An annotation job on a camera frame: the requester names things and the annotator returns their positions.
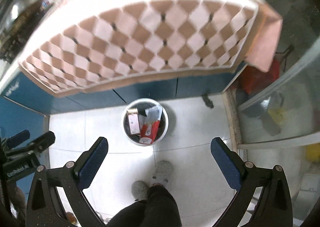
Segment large red packet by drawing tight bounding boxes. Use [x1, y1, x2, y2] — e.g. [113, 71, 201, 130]
[139, 119, 162, 145]

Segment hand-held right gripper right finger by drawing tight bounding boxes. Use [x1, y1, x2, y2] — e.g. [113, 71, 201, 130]
[210, 137, 293, 227]

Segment red plastic bag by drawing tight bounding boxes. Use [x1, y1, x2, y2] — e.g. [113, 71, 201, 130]
[240, 58, 280, 95]

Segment person's legs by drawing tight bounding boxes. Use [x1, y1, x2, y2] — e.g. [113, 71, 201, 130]
[106, 184, 183, 227]

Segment white medicine box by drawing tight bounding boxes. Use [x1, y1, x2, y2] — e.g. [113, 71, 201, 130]
[127, 114, 141, 135]

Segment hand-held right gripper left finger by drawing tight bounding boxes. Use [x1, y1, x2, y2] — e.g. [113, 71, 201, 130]
[26, 137, 109, 227]

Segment checkered table mat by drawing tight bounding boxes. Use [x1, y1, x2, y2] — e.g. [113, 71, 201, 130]
[19, 0, 259, 97]

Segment person's grey shoe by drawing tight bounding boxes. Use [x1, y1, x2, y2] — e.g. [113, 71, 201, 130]
[151, 161, 174, 187]
[132, 181, 150, 201]

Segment glass sliding door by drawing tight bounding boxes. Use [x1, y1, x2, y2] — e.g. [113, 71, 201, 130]
[236, 0, 320, 222]

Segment blue lower cabinet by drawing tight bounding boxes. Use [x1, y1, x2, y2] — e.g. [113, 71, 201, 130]
[0, 67, 248, 132]

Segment clear plastic bag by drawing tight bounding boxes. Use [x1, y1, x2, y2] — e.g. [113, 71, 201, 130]
[144, 107, 163, 124]

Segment yellow round object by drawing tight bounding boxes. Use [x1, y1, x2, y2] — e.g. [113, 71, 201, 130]
[304, 143, 320, 161]

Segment round white trash bin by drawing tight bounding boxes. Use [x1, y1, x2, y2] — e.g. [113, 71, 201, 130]
[121, 98, 169, 145]

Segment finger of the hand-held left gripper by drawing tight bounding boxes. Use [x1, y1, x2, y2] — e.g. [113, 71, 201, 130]
[24, 131, 56, 159]
[5, 129, 31, 149]

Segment person's right grey shoe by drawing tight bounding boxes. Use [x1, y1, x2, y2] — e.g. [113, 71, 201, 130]
[151, 161, 174, 187]

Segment person's left grey shoe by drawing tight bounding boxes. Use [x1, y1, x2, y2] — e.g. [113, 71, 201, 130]
[132, 181, 150, 201]

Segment black door stopper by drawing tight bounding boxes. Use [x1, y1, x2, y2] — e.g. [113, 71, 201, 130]
[201, 94, 214, 108]

